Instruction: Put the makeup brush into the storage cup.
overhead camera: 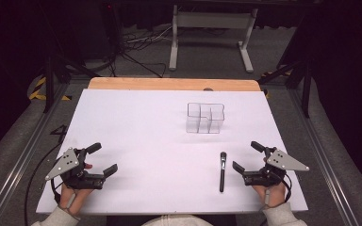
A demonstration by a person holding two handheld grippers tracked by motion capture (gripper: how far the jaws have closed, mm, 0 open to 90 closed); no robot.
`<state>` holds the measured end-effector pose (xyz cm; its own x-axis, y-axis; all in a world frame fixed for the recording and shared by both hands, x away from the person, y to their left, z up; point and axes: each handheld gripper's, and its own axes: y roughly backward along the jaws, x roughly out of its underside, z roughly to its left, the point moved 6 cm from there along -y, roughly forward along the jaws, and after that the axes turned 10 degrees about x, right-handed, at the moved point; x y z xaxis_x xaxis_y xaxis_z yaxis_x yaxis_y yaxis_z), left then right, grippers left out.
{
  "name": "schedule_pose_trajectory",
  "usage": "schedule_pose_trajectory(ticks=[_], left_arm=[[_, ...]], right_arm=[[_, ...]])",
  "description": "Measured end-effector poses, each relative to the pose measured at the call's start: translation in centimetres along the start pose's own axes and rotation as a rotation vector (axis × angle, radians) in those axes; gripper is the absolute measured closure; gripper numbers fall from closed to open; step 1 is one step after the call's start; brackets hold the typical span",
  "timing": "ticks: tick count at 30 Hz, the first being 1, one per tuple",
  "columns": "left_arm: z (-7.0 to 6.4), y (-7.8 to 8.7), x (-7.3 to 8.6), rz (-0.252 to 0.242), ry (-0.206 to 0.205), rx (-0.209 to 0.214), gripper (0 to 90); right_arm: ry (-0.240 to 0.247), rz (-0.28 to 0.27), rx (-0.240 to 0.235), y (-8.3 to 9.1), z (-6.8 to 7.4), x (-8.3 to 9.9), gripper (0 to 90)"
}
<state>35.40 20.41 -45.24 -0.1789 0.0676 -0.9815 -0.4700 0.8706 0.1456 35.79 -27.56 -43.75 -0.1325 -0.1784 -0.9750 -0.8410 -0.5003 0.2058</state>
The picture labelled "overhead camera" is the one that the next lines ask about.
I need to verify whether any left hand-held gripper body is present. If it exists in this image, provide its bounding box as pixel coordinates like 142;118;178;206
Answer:
45;147;106;190

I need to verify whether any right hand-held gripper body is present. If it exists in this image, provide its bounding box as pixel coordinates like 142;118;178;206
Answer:
241;147;310;186

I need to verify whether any black pen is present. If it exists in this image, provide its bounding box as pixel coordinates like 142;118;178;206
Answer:
219;152;227;193

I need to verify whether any clear acrylic organizer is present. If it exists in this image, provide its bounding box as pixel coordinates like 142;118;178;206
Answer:
186;102;226;135

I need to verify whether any person's right hand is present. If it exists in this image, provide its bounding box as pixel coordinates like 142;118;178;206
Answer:
253;183;287;209

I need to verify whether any person's left hand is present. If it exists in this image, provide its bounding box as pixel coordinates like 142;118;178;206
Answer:
59;184;93;212

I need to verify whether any black tripod stand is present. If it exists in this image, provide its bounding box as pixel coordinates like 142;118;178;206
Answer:
257;58;314;119
32;56;101;114

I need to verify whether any person's light sweater torso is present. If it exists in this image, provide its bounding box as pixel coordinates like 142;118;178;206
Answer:
140;214;214;226

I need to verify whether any white metal stand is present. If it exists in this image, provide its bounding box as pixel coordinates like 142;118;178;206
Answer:
168;4;259;73

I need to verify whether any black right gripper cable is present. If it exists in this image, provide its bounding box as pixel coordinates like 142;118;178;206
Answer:
282;173;293;202

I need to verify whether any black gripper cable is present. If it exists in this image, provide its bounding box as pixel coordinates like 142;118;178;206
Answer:
24;142;62;226
282;173;293;202

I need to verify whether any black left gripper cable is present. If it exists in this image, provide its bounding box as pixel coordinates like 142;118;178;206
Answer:
24;142;62;226

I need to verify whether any aluminium floor rail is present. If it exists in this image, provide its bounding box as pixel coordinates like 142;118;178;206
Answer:
288;88;362;226
0;83;70;226

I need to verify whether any bundle of floor cables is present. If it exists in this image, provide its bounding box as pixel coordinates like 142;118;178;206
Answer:
119;26;174;78

